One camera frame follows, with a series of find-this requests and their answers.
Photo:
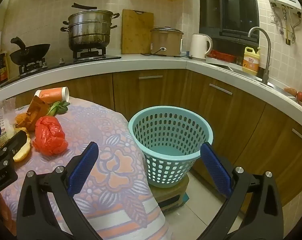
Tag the beige slow cooker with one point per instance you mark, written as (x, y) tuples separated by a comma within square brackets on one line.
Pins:
[(166, 41)]

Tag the red tomato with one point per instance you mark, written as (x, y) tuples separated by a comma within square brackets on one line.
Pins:
[(300, 95)]

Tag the yellow detergent bottle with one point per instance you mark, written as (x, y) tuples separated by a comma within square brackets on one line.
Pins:
[(251, 62)]

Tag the black gas stove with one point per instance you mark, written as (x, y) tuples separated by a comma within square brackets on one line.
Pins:
[(65, 62)]

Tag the red plastic tray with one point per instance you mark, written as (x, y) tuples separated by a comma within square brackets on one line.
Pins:
[(221, 55)]

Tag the teal plastic basket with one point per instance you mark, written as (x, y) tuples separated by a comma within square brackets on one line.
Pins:
[(166, 165)]

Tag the steel sink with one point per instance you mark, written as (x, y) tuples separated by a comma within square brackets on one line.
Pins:
[(231, 67)]

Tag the patterned pink tablecloth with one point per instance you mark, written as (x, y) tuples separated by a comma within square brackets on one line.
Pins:
[(103, 135)]

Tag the orange carrot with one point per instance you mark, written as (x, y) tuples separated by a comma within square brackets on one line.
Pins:
[(290, 91)]

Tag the wooden kitchen cabinet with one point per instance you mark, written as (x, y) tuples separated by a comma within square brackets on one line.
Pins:
[(241, 120)]

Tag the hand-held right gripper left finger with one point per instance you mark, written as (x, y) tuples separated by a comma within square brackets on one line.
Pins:
[(83, 170)]

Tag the green plastic stool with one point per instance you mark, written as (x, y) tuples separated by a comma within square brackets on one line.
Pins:
[(168, 195)]

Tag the orange sweet potato piece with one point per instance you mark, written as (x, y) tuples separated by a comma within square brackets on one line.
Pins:
[(25, 121)]

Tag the dark window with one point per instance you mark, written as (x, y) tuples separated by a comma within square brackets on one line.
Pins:
[(228, 10)]

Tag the black wok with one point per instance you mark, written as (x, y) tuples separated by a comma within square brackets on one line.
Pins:
[(30, 53)]

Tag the clear plastic bag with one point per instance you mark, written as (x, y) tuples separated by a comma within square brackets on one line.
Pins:
[(1, 112)]

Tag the green leafy vegetable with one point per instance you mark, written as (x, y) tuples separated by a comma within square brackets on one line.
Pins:
[(59, 107)]

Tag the wooden cutting board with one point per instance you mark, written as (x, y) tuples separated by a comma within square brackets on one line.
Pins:
[(135, 32)]

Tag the orange paper cup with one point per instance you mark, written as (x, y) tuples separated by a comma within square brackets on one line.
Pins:
[(53, 95)]

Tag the steel steamer pot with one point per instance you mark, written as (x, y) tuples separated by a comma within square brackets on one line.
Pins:
[(90, 30)]

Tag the red plastic bag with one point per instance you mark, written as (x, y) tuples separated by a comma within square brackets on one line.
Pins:
[(49, 136)]

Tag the white electric kettle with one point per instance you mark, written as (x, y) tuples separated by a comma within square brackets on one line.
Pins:
[(198, 46)]

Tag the white wall socket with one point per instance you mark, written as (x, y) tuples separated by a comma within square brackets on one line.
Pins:
[(273, 18)]

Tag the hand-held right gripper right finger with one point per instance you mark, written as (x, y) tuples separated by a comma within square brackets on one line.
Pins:
[(216, 167)]

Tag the steel faucet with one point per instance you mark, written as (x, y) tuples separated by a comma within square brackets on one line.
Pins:
[(267, 55)]

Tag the water heater pipes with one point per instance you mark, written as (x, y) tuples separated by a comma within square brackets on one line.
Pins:
[(287, 27)]

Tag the yellow fruit peel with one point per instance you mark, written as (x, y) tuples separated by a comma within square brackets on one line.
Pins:
[(22, 155)]

